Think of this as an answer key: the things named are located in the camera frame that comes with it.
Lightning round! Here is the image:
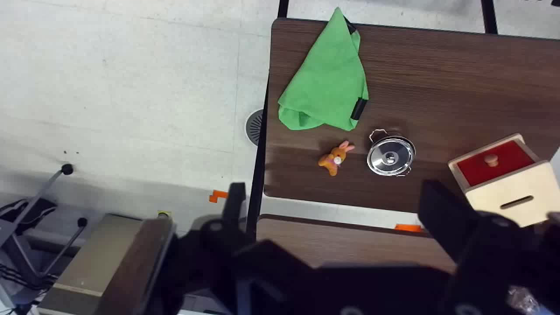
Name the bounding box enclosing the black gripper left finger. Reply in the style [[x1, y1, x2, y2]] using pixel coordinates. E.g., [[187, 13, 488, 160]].
[[221, 180, 250, 236]]

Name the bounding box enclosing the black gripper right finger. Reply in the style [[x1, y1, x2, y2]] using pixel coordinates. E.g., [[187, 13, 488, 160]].
[[418, 178, 487, 265]]

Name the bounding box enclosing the small orange teddy bear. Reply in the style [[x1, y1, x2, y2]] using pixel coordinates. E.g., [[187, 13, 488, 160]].
[[317, 138, 357, 178]]

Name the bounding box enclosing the wooden box with red panel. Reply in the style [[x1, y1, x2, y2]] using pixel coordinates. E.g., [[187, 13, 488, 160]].
[[446, 132, 560, 229]]

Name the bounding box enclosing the round floor drain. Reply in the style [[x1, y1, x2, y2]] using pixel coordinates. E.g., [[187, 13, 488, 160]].
[[243, 108, 268, 146]]

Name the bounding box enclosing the small metal pot with lid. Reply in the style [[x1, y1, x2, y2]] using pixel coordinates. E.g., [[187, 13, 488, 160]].
[[364, 127, 418, 178]]

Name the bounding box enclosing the metal and wood stand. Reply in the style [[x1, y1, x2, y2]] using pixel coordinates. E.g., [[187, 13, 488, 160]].
[[39, 211, 177, 315]]

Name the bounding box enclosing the green cloth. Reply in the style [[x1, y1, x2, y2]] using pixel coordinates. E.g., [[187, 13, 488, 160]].
[[277, 5, 371, 132]]

